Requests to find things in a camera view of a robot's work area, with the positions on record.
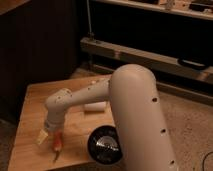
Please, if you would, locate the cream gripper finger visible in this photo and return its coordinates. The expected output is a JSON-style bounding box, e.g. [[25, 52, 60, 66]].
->
[[36, 130, 48, 145]]

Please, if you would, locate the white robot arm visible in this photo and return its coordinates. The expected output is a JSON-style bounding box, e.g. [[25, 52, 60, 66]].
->
[[38, 64, 179, 171]]

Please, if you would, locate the black ceramic bowl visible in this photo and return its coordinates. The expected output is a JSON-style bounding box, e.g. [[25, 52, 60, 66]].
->
[[87, 125, 122, 165]]

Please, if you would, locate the wooden table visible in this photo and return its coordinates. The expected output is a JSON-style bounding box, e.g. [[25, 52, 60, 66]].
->
[[8, 75, 114, 171]]

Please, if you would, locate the white cup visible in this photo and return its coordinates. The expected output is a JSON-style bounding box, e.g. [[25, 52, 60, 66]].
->
[[84, 101, 107, 112]]

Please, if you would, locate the vertical metal pole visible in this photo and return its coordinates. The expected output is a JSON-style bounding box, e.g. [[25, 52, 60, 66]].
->
[[86, 0, 94, 41]]

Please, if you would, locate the wooden shelf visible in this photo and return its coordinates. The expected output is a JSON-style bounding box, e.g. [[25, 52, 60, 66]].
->
[[94, 0, 213, 21]]

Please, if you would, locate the grey metal rail bench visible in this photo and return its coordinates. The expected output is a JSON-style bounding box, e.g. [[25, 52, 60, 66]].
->
[[80, 37, 213, 85]]

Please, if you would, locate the black handle loop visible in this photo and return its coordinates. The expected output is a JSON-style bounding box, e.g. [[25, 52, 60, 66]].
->
[[177, 59, 210, 70]]

